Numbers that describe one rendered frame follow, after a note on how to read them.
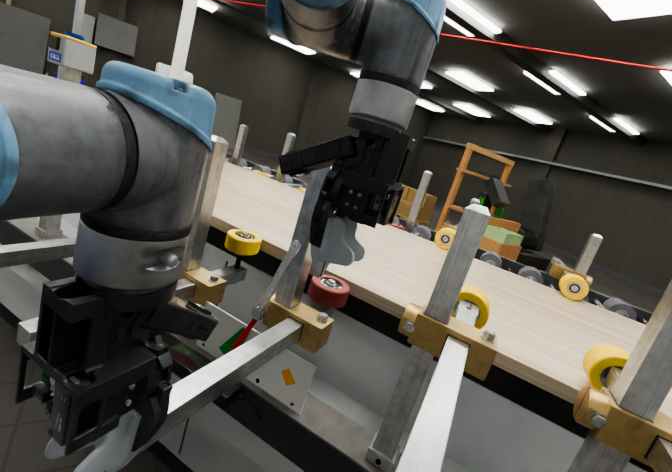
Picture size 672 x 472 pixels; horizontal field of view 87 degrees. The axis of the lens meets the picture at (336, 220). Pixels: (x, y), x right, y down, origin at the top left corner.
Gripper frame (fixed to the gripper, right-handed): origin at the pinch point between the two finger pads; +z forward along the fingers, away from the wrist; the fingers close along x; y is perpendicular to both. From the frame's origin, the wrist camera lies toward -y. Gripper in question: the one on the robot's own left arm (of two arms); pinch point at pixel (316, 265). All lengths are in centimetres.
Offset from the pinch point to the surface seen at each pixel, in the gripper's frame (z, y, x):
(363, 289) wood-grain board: 10.9, -0.1, 27.1
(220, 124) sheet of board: 38, -785, 778
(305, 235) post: -0.1, -8.1, 10.0
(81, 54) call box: -18, -81, 11
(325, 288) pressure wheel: 9.9, -4.3, 16.6
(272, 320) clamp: 16.8, -9.3, 9.3
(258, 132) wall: 32, -748, 910
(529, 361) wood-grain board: 10.4, 32.9, 29.6
